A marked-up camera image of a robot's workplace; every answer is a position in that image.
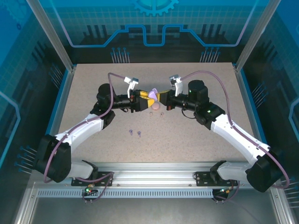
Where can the wide aluminium mounting rail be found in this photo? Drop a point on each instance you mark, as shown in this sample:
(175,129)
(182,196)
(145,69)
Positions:
(151,173)

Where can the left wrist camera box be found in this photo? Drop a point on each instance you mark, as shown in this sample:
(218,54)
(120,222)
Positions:
(134,81)

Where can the grey metal shelf panel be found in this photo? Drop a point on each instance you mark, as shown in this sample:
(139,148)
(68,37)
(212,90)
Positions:
(151,212)

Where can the aluminium frame beam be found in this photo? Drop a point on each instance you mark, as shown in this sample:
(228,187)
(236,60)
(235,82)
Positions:
(281,205)
(25,205)

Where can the aluminium table side rail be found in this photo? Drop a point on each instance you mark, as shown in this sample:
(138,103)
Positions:
(244,93)
(57,116)

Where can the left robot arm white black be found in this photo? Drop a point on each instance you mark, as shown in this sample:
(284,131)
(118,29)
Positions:
(79,128)

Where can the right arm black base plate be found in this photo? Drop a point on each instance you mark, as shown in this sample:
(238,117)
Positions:
(203,179)

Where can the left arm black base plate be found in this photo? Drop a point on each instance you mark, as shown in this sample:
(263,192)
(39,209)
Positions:
(105,179)

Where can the pink earbud charging case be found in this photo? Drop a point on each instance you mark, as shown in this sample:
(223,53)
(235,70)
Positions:
(155,106)

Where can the blue table edge strip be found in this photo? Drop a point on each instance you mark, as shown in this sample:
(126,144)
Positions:
(51,119)
(250,95)

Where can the purple earbud charging case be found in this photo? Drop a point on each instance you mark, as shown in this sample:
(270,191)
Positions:
(153,94)

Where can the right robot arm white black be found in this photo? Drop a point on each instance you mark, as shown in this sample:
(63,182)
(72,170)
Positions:
(236,135)

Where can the small connector board with lights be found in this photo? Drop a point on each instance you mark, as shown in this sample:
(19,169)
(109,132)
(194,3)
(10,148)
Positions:
(88,190)
(225,191)

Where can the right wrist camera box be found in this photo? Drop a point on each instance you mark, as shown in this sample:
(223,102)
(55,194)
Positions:
(178,87)

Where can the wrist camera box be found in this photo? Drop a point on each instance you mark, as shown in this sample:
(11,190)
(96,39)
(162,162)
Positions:
(134,81)
(178,87)

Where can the aluminium corner post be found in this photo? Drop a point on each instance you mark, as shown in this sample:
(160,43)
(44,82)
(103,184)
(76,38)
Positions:
(255,35)
(53,35)

